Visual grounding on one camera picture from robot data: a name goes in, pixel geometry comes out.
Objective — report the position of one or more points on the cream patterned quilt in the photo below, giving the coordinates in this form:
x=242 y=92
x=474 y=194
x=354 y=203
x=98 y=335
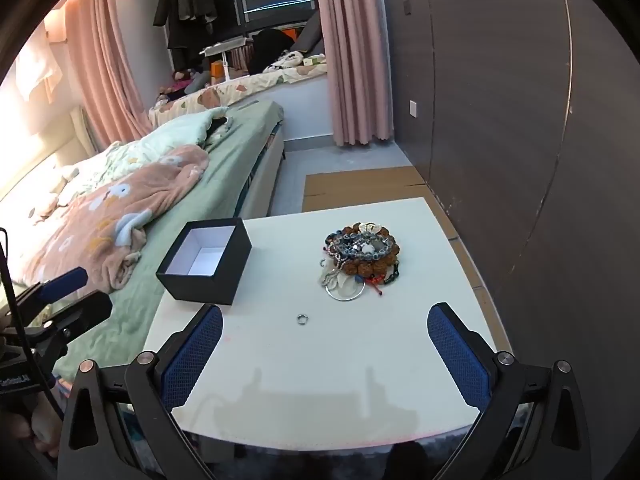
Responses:
x=240 y=90

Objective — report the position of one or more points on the plush toys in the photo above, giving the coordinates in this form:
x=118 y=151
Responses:
x=182 y=80

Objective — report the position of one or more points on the dark brown wardrobe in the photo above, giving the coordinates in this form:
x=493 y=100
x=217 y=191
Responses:
x=500 y=110

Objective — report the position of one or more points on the hanging dark clothes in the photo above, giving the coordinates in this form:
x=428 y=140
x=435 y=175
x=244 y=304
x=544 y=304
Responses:
x=185 y=5

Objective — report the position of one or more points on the bed with green sheet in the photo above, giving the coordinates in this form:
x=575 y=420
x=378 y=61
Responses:
x=210 y=185

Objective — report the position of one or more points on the orange box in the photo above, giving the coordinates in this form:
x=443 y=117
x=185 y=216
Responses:
x=216 y=68

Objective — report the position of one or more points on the black gift box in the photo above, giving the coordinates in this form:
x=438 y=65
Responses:
x=205 y=275

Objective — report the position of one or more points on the grey pillow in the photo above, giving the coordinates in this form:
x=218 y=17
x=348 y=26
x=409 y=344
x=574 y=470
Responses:
x=311 y=32

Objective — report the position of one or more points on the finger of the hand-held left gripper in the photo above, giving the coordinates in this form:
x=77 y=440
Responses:
x=82 y=312
x=62 y=284

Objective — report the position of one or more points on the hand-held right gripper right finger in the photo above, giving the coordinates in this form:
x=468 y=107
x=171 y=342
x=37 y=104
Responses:
x=457 y=355

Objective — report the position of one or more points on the white wall socket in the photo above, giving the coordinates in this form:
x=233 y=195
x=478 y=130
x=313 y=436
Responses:
x=413 y=108

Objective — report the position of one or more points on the person's left hand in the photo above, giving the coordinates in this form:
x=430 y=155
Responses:
x=37 y=430

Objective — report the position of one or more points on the white radiator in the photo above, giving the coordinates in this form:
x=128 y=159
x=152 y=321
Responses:
x=84 y=130

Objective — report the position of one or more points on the pink curtain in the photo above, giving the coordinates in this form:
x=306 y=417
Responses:
x=350 y=50
x=107 y=60

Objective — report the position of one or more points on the black garment heap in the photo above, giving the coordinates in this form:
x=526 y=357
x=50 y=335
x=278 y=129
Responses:
x=272 y=50

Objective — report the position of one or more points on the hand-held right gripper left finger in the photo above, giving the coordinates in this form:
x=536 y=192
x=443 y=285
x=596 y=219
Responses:
x=192 y=355

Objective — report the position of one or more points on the flat cardboard sheet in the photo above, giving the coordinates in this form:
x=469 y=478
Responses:
x=365 y=185

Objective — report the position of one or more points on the thin silver bangle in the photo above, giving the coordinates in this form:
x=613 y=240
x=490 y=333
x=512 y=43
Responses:
x=346 y=298

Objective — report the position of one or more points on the white folding rack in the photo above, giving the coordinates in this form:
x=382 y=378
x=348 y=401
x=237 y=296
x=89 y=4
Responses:
x=222 y=50

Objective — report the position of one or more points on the pink floral blanket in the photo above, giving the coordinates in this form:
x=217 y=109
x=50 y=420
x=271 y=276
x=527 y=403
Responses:
x=115 y=210

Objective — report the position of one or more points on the light green quilt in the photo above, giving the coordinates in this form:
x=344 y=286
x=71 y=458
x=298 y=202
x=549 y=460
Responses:
x=165 y=142

